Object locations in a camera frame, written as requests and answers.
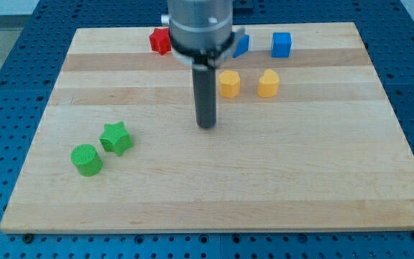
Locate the yellow heart block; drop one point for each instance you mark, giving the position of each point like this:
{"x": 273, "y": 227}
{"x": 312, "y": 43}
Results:
{"x": 268, "y": 84}

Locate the yellow hexagon block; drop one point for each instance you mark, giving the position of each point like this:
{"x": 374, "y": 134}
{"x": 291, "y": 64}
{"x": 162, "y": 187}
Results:
{"x": 230, "y": 84}

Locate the blue cube block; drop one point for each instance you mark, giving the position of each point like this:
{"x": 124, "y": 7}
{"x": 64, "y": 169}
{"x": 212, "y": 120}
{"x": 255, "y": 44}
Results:
{"x": 281, "y": 45}

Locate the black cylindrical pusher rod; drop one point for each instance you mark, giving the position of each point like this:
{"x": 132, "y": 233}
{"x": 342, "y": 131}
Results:
{"x": 204, "y": 90}

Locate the green star block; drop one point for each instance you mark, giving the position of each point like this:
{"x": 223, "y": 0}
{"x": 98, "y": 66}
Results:
{"x": 115, "y": 138}

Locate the wooden board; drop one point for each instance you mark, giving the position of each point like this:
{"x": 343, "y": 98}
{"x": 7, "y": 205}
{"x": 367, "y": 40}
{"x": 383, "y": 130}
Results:
{"x": 325, "y": 154}

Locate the green cylinder block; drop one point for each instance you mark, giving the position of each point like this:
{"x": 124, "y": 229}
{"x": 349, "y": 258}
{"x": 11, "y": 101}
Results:
{"x": 86, "y": 160}

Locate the blue block behind arm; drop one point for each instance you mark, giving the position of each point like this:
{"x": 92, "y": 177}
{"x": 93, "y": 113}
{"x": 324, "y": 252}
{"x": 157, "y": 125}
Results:
{"x": 242, "y": 46}

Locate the red star block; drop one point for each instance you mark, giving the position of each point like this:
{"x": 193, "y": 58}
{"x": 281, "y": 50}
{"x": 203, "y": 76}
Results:
{"x": 160, "y": 40}

